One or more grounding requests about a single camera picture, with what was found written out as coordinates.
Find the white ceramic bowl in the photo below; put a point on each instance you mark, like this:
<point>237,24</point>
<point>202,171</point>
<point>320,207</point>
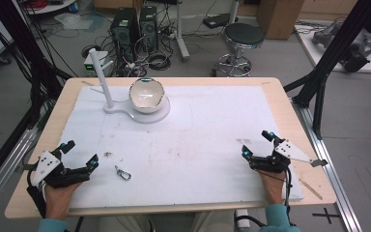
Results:
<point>146,95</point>

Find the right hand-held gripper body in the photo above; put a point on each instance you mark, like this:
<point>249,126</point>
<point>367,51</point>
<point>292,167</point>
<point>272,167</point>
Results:
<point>278,159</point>

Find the black computer tower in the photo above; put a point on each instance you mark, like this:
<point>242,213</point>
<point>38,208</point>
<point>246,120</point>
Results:
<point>124,29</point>
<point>148,27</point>

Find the silver metal carabiner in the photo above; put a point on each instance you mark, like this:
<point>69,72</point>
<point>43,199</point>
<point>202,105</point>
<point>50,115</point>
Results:
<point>123,173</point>

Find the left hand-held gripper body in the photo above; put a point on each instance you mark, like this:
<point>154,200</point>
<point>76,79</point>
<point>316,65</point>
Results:
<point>52,172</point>

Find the white table mat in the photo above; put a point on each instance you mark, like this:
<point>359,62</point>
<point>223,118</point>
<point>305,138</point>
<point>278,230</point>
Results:
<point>206,145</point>

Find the black metal frame strut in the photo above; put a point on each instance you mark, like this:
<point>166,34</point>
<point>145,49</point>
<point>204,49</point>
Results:
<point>327,58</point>

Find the black round stool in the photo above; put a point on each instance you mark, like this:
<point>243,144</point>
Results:
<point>243,35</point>

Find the thin wooden stick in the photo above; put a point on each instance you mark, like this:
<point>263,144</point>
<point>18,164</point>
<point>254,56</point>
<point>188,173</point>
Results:
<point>310,189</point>

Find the person's right hand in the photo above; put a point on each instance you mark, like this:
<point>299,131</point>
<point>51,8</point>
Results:
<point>273,188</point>

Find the brown cardboard box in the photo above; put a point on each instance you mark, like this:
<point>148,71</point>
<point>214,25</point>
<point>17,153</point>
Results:
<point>278,19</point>

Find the white box with green light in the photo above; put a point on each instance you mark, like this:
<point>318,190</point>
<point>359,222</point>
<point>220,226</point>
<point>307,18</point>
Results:
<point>94,66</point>

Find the grey machine on board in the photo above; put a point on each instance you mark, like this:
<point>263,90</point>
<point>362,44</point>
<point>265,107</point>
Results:
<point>356,51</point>

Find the white floor board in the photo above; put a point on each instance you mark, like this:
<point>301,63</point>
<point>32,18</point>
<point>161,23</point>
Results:
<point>307,46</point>

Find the black flat device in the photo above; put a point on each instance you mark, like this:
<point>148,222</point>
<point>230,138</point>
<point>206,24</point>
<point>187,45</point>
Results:
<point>217,21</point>

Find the white stand with post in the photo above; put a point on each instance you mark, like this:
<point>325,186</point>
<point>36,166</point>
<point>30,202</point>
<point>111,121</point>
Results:
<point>101,75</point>

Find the aluminium floor rail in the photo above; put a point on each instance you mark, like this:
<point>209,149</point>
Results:
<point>330,167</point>
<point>5,167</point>

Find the person's left hand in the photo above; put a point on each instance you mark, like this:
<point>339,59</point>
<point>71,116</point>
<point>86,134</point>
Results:
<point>59,199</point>

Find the white desk leg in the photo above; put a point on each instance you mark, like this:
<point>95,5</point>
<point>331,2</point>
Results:
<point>182,35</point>

